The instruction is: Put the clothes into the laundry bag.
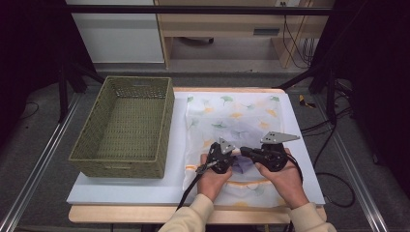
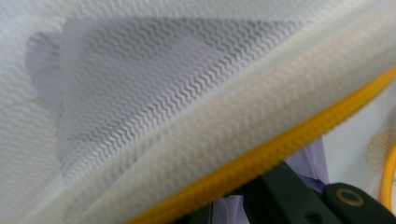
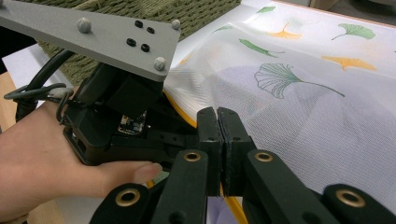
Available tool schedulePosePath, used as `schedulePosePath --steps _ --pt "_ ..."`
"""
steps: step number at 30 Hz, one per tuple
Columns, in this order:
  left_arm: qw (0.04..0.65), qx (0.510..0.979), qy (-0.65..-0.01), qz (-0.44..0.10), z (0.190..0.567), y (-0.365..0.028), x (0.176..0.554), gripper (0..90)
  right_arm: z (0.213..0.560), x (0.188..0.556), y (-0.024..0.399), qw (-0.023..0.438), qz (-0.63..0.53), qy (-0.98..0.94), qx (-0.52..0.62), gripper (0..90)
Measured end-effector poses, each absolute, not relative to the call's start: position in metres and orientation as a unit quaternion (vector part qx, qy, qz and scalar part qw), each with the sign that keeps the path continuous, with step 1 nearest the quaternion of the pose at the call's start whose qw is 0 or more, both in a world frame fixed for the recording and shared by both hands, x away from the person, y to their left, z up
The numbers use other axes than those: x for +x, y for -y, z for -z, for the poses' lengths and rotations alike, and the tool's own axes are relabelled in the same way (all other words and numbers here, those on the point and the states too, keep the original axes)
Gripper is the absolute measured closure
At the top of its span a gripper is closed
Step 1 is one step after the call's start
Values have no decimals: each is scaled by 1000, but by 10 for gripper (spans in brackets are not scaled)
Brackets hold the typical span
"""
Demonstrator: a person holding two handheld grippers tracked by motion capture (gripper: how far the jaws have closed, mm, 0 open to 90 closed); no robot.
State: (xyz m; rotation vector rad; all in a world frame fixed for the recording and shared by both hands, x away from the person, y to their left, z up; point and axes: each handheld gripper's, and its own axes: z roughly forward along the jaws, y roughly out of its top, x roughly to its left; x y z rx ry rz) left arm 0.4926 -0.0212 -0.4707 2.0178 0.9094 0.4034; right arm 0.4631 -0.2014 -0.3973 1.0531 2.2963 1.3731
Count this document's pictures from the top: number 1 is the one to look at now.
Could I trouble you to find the green woven basket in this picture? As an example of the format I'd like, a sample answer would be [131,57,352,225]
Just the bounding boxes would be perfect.
[68,75,176,179]

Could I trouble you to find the bundle of floor cables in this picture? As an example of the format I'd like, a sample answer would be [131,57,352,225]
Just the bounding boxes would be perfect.
[301,105,354,137]

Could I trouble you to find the person's left hand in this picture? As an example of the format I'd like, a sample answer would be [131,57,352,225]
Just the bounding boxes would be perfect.
[196,154,234,202]

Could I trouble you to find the hand-held gripper cable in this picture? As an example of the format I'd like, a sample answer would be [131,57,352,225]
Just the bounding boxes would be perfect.
[284,153,305,186]
[176,160,217,211]

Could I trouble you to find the aluminium floor rail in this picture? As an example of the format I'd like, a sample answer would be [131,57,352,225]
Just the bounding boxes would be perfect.
[313,95,390,232]
[0,95,81,232]

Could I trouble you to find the black curtain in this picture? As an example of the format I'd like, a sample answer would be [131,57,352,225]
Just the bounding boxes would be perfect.
[310,0,410,194]
[0,0,95,146]

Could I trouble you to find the left hand-held gripper cable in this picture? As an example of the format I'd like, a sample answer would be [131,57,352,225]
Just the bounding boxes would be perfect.
[176,160,217,211]

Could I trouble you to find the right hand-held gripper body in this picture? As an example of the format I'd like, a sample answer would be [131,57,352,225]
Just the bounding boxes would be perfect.
[255,130,301,172]

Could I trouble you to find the black horizontal bar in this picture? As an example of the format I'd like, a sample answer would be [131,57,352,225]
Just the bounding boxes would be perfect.
[66,4,333,16]

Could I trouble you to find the yellow and black floor object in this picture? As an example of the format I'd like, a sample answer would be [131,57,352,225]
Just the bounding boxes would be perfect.
[298,94,317,109]

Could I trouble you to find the white leaf-print laundry bag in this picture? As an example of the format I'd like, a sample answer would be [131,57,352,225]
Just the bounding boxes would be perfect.
[182,93,291,209]

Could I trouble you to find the right hand-held gripper cable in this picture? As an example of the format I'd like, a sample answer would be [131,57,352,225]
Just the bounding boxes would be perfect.
[284,153,305,186]

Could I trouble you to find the white cabinet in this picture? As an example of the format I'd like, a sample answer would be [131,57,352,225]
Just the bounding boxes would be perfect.
[64,0,165,64]

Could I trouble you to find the hanging black desk cables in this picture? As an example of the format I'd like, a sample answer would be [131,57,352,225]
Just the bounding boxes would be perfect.
[281,1,318,70]

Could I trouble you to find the thin black floor cable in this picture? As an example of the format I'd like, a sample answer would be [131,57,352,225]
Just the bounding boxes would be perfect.
[20,101,40,120]

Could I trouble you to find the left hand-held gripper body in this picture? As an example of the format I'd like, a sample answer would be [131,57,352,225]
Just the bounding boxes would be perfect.
[207,137,236,175]

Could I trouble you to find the person's right hand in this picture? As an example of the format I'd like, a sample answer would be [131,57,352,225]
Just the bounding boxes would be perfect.
[254,148,309,210]

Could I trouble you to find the purple garment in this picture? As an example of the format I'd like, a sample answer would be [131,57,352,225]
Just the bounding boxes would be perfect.
[209,124,269,175]

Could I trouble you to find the black metal stand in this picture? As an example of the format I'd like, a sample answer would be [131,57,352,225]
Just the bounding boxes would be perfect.
[277,61,337,125]
[57,61,105,124]

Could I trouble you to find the light wooden desk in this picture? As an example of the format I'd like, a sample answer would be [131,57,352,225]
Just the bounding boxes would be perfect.
[154,0,335,70]

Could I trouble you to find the white table board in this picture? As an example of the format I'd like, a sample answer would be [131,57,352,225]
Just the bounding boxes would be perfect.
[66,91,327,207]

